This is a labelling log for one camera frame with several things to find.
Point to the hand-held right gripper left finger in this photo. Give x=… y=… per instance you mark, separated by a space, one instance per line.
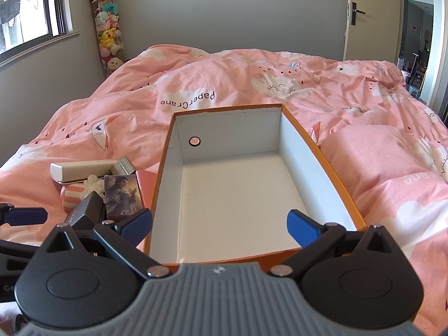
x=138 y=222

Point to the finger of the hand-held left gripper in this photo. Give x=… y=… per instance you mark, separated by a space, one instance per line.
x=26 y=216

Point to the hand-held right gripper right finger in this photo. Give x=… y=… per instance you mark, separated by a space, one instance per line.
x=302 y=227

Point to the picture card box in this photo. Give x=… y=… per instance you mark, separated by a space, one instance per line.
x=122 y=192

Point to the pink plastic folding tool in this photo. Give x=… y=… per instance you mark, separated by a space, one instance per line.
x=147 y=185

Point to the black box gold print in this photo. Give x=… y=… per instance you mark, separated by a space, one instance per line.
x=89 y=210

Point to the pink striped white plush toy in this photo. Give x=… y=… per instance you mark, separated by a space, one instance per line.
x=73 y=196

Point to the tan small box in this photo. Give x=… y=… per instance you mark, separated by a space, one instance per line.
x=124 y=166

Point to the white long case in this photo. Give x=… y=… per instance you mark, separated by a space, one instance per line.
x=84 y=169

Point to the orange cardboard box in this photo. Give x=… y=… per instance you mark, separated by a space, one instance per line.
x=227 y=196

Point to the pink cloud print blanket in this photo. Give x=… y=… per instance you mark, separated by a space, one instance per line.
x=245 y=77

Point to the clear tube of plush toys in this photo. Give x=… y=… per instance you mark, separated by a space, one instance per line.
x=109 y=35

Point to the window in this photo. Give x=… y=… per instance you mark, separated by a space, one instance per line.
x=28 y=7

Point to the grey door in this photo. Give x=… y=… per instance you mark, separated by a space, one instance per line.
x=374 y=17

